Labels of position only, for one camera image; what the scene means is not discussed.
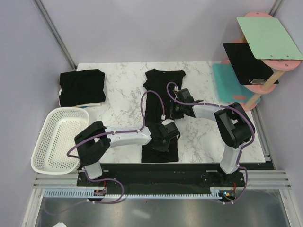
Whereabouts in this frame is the teal mat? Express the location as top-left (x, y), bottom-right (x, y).
top-left (213, 63), bottom-right (254, 103)

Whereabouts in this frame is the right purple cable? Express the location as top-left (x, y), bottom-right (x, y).
top-left (166, 81), bottom-right (256, 205)

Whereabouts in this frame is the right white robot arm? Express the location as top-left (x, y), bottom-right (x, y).
top-left (170, 101), bottom-right (255, 186)

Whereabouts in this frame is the folded black t shirt stack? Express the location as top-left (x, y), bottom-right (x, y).
top-left (59, 69), bottom-right (106, 107)

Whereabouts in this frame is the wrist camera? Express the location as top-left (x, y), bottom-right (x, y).
top-left (162, 122), bottom-right (180, 139)
top-left (176, 88), bottom-right (203, 103)

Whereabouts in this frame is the green clipboard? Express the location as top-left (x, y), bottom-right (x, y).
top-left (237, 17), bottom-right (303, 61)

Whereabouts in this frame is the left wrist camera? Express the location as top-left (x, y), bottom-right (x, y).
top-left (162, 122), bottom-right (180, 139)

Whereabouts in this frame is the black clipboard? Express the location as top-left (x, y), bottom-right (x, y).
top-left (223, 43), bottom-right (274, 85)

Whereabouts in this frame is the purple cable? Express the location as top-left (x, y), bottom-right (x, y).
top-left (166, 81), bottom-right (256, 205)
top-left (44, 90), bottom-right (166, 215)

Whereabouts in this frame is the aluminium frame rail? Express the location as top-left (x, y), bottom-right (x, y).
top-left (33, 0), bottom-right (77, 71)

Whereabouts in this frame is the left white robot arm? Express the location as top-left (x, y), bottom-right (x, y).
top-left (73, 119), bottom-right (180, 186)

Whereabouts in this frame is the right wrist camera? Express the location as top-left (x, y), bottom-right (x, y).
top-left (176, 88), bottom-right (203, 103)

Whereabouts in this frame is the white perforated laundry basket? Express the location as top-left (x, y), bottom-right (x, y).
top-left (31, 107), bottom-right (89, 175)

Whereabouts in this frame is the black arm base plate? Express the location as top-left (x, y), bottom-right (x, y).
top-left (76, 162), bottom-right (246, 190)

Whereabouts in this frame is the pink wooden shelf stand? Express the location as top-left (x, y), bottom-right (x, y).
top-left (222, 11), bottom-right (303, 111)

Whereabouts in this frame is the black printed t shirt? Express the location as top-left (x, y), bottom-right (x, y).
top-left (141, 69), bottom-right (186, 163)

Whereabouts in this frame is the light blue cable duct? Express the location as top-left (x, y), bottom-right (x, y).
top-left (44, 189), bottom-right (224, 199)

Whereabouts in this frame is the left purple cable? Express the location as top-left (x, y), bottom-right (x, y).
top-left (44, 90), bottom-right (166, 215)

